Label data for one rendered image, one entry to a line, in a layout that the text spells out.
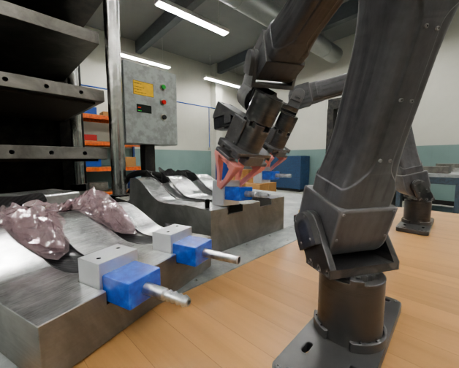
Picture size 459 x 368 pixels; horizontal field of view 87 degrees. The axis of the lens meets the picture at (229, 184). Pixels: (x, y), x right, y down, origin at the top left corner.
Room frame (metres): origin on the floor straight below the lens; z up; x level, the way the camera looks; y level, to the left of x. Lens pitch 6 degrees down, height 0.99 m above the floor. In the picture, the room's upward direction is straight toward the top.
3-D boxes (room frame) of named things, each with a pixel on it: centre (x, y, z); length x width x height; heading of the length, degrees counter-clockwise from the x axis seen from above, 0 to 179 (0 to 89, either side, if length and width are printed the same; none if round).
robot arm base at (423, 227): (0.68, -0.54, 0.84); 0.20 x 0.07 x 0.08; 137
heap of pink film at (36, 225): (0.42, 0.31, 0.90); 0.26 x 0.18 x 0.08; 62
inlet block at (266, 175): (0.79, -0.14, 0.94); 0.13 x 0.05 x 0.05; 45
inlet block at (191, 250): (0.34, 0.05, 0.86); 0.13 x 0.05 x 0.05; 62
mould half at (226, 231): (0.72, 0.12, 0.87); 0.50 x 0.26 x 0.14; 45
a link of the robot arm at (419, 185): (0.68, -0.53, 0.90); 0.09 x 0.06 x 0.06; 168
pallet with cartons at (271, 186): (5.87, -0.45, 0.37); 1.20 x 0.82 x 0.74; 49
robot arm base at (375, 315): (0.24, -0.13, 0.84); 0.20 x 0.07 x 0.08; 137
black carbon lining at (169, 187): (0.71, 0.12, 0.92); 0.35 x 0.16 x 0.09; 45
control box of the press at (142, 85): (1.37, 0.46, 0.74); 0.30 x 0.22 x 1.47; 135
